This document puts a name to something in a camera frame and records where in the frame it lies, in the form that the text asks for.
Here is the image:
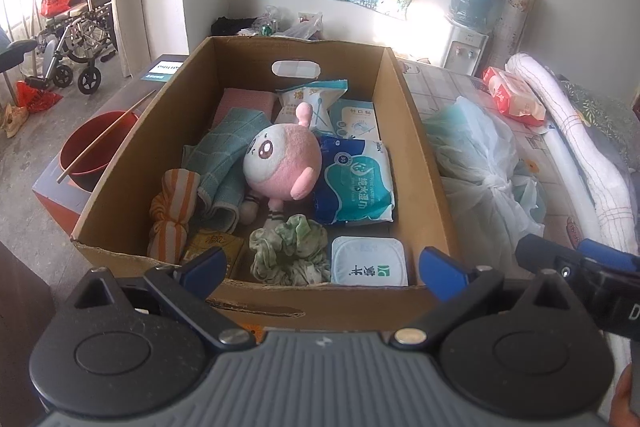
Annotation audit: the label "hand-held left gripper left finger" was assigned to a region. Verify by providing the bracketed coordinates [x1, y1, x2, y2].
[74, 247, 257, 349]

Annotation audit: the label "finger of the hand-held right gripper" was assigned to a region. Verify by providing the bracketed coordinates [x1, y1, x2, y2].
[515, 234, 590, 281]
[575, 240, 640, 274]

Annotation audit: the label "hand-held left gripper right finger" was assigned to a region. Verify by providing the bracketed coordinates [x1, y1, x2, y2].
[390, 247, 571, 349]

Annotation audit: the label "orange striped cloth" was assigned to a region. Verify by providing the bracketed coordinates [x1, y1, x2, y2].
[148, 167, 201, 266]

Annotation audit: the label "brown cardboard box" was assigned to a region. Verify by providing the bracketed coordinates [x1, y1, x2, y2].
[71, 35, 464, 324]

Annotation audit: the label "teal checked towel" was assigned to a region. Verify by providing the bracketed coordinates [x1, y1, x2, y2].
[182, 107, 259, 234]

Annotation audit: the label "blue wet wipes pack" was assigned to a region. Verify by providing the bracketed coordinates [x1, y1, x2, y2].
[312, 134, 397, 226]

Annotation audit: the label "pink white plush toy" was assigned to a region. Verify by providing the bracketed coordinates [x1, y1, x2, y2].
[242, 102, 324, 229]

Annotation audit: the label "white blue cotton swab packet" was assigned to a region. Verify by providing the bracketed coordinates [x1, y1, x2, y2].
[275, 79, 349, 134]

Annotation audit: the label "person's right hand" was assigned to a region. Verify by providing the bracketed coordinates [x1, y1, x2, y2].
[612, 364, 637, 427]

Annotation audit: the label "yellow small box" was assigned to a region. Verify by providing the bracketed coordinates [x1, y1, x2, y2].
[180, 229, 246, 279]

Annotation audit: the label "white wipes tub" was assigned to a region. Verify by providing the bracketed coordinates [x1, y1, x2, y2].
[329, 235, 409, 287]

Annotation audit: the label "white foam roll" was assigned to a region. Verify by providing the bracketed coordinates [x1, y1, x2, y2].
[542, 121, 601, 234]

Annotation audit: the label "green white scrunchie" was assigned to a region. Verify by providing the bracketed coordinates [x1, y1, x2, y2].
[248, 214, 331, 287]

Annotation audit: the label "white plastic bag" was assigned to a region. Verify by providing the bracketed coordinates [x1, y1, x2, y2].
[421, 95, 547, 249]

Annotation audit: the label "grey leaf print pillow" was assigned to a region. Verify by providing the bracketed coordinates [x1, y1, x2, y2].
[560, 79, 640, 174]

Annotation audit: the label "grey white quilt yellow flowers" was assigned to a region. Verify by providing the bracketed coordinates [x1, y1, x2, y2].
[505, 52, 640, 258]

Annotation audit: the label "red beige wet wipes pack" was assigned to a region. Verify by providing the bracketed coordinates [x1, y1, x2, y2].
[482, 66, 547, 126]

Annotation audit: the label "wooden chopstick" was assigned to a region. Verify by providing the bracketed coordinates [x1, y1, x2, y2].
[56, 90, 157, 184]

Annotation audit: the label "red bowl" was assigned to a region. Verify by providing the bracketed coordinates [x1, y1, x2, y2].
[59, 109, 141, 193]

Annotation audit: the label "white blue face mask pack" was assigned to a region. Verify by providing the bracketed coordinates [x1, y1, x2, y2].
[327, 99, 381, 143]

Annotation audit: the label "dark brown furniture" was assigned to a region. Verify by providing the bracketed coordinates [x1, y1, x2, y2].
[0, 241, 57, 427]

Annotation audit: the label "rolled patterned mat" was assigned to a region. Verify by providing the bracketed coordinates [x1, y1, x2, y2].
[492, 0, 539, 68]

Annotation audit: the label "red plastic bag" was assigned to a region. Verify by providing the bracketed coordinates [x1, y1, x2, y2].
[14, 80, 64, 114]

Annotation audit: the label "black cloth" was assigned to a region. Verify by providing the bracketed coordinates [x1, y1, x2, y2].
[210, 15, 246, 37]

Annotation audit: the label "clear plastic bag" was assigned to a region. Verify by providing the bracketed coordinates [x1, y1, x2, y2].
[249, 6, 324, 40]

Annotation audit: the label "wheelchair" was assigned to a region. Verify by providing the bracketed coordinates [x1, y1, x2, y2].
[25, 0, 119, 96]

